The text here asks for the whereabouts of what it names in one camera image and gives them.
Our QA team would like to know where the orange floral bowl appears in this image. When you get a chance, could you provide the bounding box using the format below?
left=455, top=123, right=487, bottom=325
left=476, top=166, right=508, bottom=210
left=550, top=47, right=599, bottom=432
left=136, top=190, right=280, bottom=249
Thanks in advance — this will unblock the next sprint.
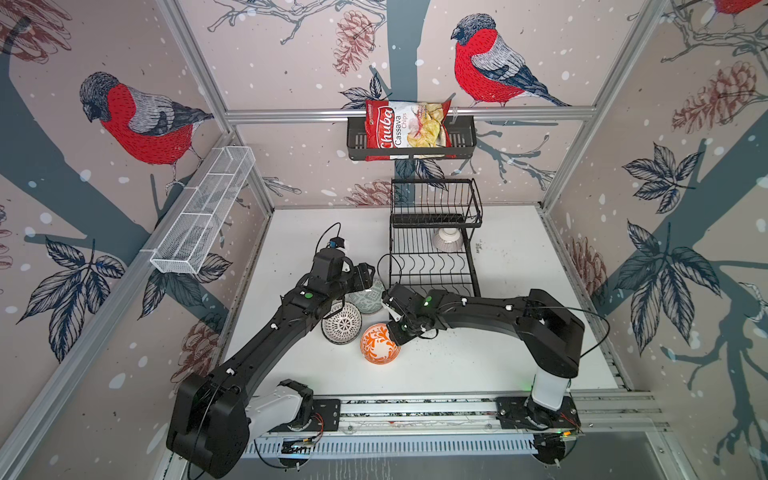
left=360, top=323, right=400, bottom=365

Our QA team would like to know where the pink striped bowl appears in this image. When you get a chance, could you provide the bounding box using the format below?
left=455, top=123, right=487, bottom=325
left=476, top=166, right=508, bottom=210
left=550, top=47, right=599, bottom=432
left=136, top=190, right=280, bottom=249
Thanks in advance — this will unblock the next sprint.
left=432, top=228, right=463, bottom=253

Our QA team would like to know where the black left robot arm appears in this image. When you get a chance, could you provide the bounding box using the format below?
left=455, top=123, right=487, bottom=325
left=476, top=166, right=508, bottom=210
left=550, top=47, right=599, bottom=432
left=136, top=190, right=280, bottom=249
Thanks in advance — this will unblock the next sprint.
left=166, top=247, right=375, bottom=479

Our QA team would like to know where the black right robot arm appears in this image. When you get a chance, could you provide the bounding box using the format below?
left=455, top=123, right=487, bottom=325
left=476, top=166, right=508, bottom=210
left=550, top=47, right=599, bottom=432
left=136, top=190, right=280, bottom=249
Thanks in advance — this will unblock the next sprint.
left=381, top=283, right=585, bottom=412

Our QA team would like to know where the green patterned bowl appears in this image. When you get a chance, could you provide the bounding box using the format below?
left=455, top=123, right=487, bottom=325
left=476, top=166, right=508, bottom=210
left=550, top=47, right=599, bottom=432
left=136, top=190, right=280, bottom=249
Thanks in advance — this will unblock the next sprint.
left=345, top=280, right=384, bottom=315

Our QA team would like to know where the black white lattice bowl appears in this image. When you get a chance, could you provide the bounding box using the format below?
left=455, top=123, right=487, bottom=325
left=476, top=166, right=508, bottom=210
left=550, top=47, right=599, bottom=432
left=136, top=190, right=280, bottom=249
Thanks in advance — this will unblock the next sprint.
left=320, top=301, right=362, bottom=345

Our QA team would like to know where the red cassava chips bag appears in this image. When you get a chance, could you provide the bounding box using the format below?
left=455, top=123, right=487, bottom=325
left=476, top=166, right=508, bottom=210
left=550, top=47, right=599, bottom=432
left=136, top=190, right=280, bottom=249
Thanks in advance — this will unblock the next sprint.
left=365, top=100, right=453, bottom=150

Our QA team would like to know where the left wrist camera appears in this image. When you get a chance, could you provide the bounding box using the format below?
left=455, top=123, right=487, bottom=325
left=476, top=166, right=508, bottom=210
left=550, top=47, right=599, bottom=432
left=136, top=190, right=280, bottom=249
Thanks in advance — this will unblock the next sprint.
left=326, top=236, right=346, bottom=250

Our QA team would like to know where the black wire dish rack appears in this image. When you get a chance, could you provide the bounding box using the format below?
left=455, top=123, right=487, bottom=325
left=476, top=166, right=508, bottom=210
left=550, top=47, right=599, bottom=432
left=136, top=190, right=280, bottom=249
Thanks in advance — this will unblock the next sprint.
left=387, top=179, right=483, bottom=296

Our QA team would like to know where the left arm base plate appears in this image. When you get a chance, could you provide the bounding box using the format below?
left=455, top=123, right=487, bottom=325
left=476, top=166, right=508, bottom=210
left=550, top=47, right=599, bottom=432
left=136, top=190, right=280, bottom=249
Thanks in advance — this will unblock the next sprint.
left=269, top=398, right=341, bottom=435

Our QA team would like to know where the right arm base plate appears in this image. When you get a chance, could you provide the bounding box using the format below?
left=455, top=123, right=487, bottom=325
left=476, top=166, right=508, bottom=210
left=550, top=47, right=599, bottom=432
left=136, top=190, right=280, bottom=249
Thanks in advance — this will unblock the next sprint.
left=495, top=396, right=581, bottom=431

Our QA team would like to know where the white mesh wall shelf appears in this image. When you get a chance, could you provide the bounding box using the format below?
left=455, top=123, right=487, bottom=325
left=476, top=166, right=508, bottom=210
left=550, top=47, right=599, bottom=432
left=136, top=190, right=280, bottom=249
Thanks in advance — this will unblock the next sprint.
left=150, top=146, right=255, bottom=275

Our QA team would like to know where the black wall basket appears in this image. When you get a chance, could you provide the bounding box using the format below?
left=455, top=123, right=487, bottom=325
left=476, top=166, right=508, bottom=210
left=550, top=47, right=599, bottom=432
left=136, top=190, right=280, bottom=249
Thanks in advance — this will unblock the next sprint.
left=347, top=116, right=477, bottom=161

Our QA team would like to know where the aluminium mounting rail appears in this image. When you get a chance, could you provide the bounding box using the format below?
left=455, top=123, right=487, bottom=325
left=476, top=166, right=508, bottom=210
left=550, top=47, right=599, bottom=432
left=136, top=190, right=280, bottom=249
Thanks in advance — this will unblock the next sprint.
left=246, top=386, right=669, bottom=436

